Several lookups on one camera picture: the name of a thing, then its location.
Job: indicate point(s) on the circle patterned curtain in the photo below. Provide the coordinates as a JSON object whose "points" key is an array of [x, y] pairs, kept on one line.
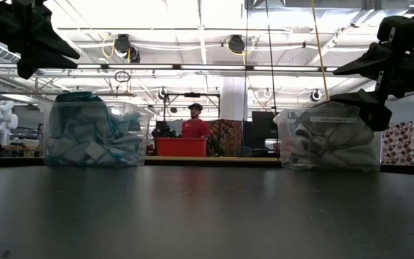
{"points": [[399, 144]]}

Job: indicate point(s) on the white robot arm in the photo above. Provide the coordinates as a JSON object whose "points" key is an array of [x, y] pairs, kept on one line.
{"points": [[4, 120]]}

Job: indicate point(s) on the red plastic crate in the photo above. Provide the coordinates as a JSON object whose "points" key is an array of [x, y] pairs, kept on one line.
{"points": [[180, 147]]}

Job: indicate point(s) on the person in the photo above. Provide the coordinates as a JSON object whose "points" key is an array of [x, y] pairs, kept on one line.
{"points": [[195, 129]]}

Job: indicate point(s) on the dark patterned fabric panel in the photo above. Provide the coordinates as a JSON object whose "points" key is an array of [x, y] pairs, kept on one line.
{"points": [[228, 135]]}

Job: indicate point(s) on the white building column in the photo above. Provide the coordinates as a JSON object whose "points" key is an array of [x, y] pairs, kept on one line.
{"points": [[233, 100]]}

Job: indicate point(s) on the clear plastic bin with label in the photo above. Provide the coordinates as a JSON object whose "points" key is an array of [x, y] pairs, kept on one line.
{"points": [[332, 119]]}

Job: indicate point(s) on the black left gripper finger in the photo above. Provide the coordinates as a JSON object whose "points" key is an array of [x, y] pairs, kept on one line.
{"points": [[31, 64], [49, 43]]}

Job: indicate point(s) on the long overhead light bar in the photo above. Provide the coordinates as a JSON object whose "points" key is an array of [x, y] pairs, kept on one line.
{"points": [[210, 67]]}

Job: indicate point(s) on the black monitor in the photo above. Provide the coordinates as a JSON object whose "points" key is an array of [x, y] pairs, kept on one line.
{"points": [[262, 126]]}

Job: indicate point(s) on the black ceiling fixture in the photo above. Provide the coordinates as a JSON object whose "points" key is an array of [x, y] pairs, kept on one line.
{"points": [[135, 54]]}

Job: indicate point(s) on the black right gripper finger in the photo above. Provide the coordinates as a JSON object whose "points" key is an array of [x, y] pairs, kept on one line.
{"points": [[368, 63], [372, 111]]}

